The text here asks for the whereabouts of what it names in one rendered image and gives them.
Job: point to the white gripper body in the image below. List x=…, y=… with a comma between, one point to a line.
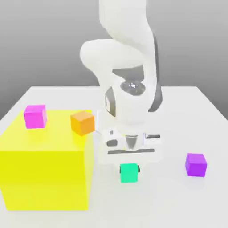
x=131, y=156

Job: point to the small green cube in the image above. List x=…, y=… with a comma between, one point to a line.
x=129, y=173

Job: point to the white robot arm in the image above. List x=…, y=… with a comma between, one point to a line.
x=124, y=53

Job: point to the small orange cube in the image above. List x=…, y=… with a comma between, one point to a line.
x=82, y=122

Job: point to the small purple cube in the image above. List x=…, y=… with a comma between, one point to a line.
x=196, y=165

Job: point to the small magenta cube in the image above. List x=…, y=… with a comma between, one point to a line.
x=34, y=116

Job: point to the large yellow box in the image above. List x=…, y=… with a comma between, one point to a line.
x=42, y=178

